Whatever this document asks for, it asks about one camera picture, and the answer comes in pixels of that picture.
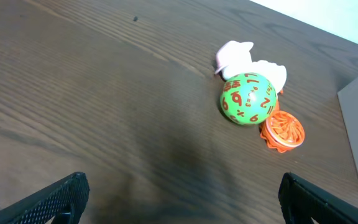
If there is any orange mesh ball toy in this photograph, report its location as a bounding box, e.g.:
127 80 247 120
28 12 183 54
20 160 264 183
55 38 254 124
259 102 305 153

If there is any green number ball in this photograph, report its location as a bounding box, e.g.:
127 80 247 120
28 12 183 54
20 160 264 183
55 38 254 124
219 73 277 125

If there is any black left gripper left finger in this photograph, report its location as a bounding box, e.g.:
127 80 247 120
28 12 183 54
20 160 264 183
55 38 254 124
0 172 90 224

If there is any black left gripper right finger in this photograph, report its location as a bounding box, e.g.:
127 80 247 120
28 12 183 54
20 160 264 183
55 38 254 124
278 172 358 224

